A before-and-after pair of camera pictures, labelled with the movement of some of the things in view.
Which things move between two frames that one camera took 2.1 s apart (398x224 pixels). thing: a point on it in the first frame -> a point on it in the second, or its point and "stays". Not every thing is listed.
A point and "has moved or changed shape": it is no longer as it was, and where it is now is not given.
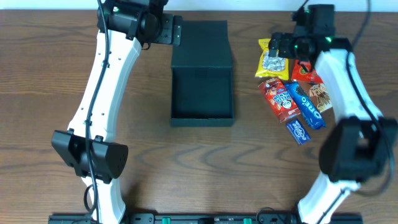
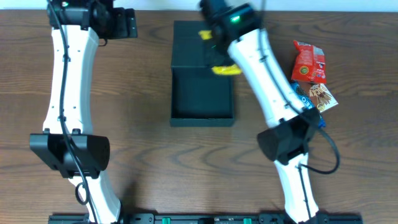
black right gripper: (275, 43) -> (217, 54)
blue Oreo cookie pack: (311, 113) stays
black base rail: (204, 218) stays
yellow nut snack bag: (270, 65) has moved or changed shape
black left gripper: (171, 38) -> (118, 31)
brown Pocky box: (318, 94) stays
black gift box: (201, 92) stays
